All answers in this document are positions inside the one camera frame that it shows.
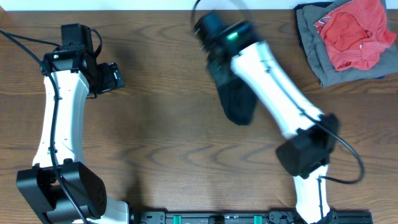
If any black t-shirt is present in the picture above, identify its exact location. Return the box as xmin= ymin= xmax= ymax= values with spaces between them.
xmin=215 ymin=76 xmax=257 ymax=126

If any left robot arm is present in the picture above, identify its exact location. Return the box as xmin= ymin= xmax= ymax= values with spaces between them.
xmin=16 ymin=23 xmax=130 ymax=223

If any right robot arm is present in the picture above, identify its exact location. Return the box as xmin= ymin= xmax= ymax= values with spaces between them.
xmin=193 ymin=12 xmax=338 ymax=223

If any crumpled red shirt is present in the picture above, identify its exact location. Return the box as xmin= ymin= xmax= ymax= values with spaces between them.
xmin=314 ymin=0 xmax=397 ymax=71

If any folded grey garment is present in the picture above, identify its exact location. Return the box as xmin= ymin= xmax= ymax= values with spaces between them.
xmin=306 ymin=0 xmax=397 ymax=88

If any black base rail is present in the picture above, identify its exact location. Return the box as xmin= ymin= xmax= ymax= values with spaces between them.
xmin=131 ymin=210 xmax=373 ymax=224

